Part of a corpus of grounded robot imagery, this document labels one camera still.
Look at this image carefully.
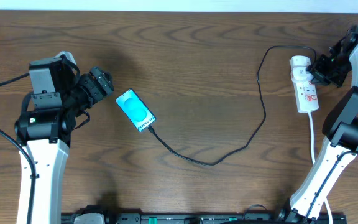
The black charging cable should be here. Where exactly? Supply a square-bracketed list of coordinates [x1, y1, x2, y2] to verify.
[147, 45, 318, 167]

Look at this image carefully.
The white power strip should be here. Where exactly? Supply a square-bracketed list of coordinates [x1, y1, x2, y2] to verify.
[291, 68, 319, 113]

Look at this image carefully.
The black camera cable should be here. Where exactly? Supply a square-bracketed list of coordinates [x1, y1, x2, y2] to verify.
[303, 149, 358, 223]
[0, 73, 39, 224]

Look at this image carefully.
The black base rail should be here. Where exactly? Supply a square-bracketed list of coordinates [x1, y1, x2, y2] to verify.
[60, 205, 347, 224]

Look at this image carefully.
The white power strip cord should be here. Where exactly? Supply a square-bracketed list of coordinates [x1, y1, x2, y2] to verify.
[307, 112, 334, 224]

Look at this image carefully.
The black left camera cable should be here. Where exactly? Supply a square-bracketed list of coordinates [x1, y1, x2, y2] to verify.
[0, 73, 39, 224]

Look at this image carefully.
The turquoise screen smartphone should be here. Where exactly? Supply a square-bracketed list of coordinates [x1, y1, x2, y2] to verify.
[116, 89, 156, 132]

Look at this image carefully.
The white USB charger plug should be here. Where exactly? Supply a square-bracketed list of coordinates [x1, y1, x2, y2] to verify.
[290, 55, 313, 83]

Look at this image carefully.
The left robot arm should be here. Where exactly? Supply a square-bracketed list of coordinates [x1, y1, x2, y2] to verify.
[14, 51, 114, 223]

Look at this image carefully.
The black right camera cable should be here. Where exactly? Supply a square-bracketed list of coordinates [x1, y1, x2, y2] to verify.
[303, 149, 358, 223]

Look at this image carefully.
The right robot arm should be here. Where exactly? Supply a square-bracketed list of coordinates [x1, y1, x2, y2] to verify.
[274, 25, 358, 223]

